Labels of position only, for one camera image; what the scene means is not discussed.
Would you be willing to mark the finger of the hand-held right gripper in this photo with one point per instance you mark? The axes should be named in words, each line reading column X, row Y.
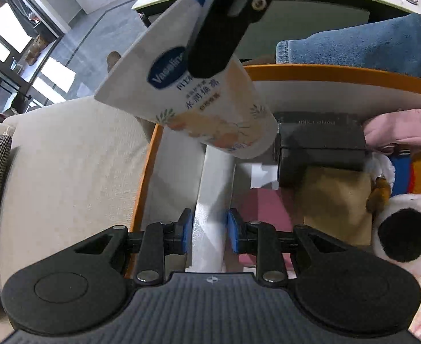
column 221, row 32

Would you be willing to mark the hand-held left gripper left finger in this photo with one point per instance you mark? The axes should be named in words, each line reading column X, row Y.
column 185, row 232

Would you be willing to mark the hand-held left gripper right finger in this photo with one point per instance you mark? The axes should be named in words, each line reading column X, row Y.
column 232, row 233

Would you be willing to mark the pink card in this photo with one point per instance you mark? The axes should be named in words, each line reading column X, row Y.
column 268, row 204

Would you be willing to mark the white hand cream tube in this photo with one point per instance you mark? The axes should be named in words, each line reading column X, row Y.
column 210, row 114

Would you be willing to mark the orange storage box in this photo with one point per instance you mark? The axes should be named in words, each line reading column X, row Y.
column 339, row 73

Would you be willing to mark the brown cardboard box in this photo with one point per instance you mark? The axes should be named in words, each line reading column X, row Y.
column 332, row 204

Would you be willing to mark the grey box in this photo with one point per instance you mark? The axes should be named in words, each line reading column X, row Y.
column 321, row 154

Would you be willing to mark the dark speckled card box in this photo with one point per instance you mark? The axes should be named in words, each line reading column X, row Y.
column 318, row 119

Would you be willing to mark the pink fabric pouch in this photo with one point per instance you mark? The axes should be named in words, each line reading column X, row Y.
column 404, row 129

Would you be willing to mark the white plush dog toy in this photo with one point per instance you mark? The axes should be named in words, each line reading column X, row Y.
column 404, row 233

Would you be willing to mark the white marble coffee table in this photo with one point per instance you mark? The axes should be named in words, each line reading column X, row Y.
column 339, row 25

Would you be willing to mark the person's right leg blue jeans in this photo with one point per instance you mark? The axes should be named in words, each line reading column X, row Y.
column 368, row 43

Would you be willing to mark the person's right foot brown sock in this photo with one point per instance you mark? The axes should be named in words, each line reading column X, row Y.
column 113, row 61

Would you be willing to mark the beige fabric sofa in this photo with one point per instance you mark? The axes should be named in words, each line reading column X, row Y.
column 70, row 168

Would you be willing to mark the brown shoe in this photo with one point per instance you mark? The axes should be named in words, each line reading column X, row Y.
column 37, row 50

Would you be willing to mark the glass balcony door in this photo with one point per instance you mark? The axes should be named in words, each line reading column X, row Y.
column 2, row 25

